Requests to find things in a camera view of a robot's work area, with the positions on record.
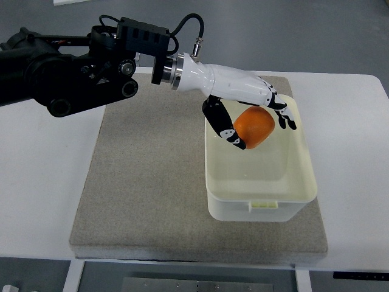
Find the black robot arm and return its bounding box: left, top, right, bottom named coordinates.
left=1, top=18, right=181, bottom=117

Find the orange fruit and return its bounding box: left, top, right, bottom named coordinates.
left=233, top=106, right=275, bottom=149

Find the black table control panel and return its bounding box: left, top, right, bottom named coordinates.
left=332, top=271, right=389, bottom=282

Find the beige foam mat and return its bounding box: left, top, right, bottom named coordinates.
left=69, top=74, right=328, bottom=265

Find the cream plastic box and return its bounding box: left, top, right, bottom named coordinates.
left=205, top=94, right=317, bottom=222

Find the white table leg left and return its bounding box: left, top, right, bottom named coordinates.
left=63, top=259, right=84, bottom=292

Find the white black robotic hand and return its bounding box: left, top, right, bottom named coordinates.
left=162, top=53, right=297, bottom=150

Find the small white floor object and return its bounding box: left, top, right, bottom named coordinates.
left=2, top=285, right=19, bottom=292

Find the white table leg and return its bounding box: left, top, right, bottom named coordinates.
left=63, top=259, right=84, bottom=292
left=295, top=269, right=312, bottom=292

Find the white table leg right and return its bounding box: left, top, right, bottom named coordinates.
left=295, top=269, right=312, bottom=292

